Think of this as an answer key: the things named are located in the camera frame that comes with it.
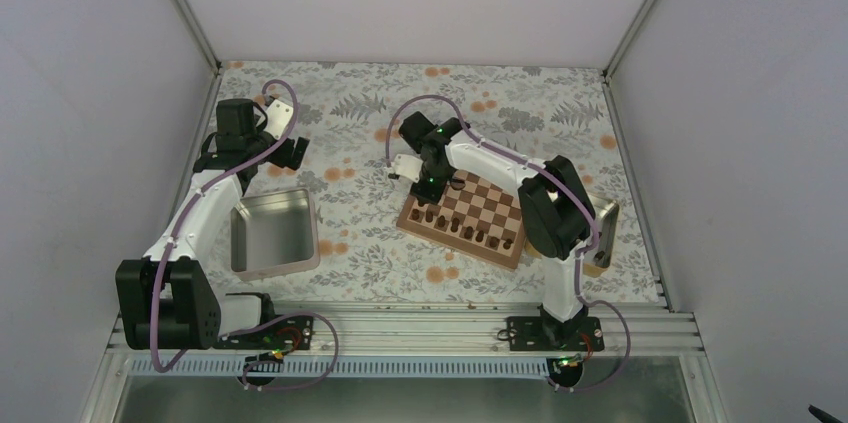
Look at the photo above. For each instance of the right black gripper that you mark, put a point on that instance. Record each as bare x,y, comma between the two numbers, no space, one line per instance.
428,196

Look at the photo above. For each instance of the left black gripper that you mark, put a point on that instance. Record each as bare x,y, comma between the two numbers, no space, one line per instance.
282,158

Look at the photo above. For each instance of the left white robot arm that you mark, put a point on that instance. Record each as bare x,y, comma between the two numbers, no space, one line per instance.
165,298

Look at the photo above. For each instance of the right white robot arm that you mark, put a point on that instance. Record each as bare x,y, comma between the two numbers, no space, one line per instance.
558,218

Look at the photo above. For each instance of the yellow tin with dark pieces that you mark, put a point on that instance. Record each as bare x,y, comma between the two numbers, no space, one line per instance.
599,260

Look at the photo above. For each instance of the wooden chessboard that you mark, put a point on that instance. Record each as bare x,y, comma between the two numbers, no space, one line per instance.
478,204

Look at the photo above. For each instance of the floral patterned table mat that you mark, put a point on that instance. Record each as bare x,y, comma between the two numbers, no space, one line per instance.
345,114

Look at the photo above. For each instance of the empty silver metal tin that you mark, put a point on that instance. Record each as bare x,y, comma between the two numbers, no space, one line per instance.
274,235

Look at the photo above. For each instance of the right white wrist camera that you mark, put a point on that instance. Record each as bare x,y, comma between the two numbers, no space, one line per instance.
405,166

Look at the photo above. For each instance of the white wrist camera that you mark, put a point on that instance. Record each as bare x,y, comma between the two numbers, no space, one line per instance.
279,114
405,166

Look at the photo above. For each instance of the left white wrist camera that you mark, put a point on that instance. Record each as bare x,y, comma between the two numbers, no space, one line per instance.
279,114

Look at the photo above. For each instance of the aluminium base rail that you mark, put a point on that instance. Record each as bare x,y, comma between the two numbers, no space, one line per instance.
446,340

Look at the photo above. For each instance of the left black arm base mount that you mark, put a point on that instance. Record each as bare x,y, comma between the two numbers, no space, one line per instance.
272,345

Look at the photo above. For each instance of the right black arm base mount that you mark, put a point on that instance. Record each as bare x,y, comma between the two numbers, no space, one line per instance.
577,340

